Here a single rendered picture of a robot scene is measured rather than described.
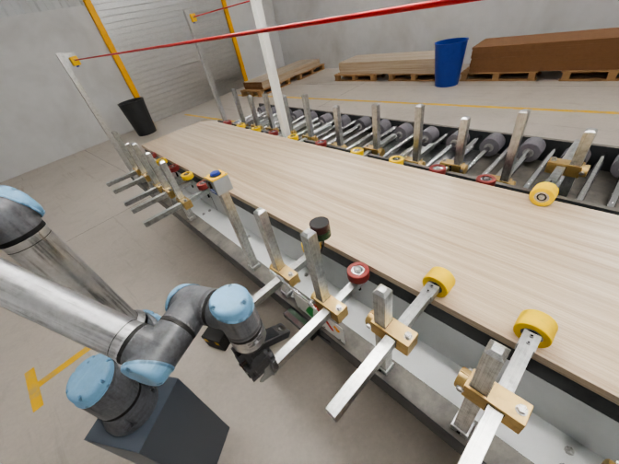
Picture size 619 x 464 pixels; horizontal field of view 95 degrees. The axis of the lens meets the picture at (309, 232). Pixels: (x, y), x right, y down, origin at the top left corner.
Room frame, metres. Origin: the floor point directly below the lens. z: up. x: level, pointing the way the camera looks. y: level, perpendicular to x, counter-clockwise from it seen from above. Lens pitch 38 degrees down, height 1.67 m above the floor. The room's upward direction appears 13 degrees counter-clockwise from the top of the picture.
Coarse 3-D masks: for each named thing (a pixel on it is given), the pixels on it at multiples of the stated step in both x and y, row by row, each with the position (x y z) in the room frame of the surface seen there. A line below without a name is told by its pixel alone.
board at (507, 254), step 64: (192, 128) 3.03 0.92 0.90; (256, 192) 1.42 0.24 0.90; (320, 192) 1.27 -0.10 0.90; (384, 192) 1.14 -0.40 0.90; (448, 192) 1.02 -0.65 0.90; (512, 192) 0.92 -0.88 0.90; (384, 256) 0.73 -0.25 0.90; (448, 256) 0.66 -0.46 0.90; (512, 256) 0.60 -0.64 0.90; (576, 256) 0.54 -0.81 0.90; (512, 320) 0.39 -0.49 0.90; (576, 320) 0.35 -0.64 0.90
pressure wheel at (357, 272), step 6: (354, 264) 0.72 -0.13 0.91; (360, 264) 0.71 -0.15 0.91; (366, 264) 0.70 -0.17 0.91; (348, 270) 0.70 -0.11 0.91; (354, 270) 0.69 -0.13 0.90; (360, 270) 0.68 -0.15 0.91; (366, 270) 0.68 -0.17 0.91; (348, 276) 0.68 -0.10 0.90; (354, 276) 0.66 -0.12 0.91; (360, 276) 0.65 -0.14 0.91; (366, 276) 0.65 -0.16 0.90; (354, 282) 0.66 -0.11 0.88; (360, 282) 0.65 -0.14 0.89; (360, 288) 0.68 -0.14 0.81
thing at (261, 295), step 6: (300, 258) 0.87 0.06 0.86; (294, 264) 0.84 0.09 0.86; (300, 264) 0.83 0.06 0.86; (306, 264) 0.85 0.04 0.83; (294, 270) 0.81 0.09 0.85; (270, 282) 0.77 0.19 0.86; (276, 282) 0.76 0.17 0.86; (282, 282) 0.77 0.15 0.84; (264, 288) 0.74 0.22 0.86; (270, 288) 0.74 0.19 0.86; (276, 288) 0.75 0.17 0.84; (258, 294) 0.72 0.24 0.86; (264, 294) 0.72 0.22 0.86; (270, 294) 0.73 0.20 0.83; (258, 300) 0.70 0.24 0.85
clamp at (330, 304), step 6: (312, 294) 0.66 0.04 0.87; (318, 300) 0.62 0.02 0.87; (330, 300) 0.61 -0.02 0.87; (336, 300) 0.61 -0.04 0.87; (318, 306) 0.62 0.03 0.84; (324, 306) 0.60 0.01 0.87; (330, 306) 0.59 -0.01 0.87; (342, 306) 0.58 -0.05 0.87; (330, 312) 0.57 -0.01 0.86; (336, 312) 0.56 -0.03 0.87; (342, 312) 0.56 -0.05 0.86; (336, 318) 0.55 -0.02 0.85; (342, 318) 0.56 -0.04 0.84
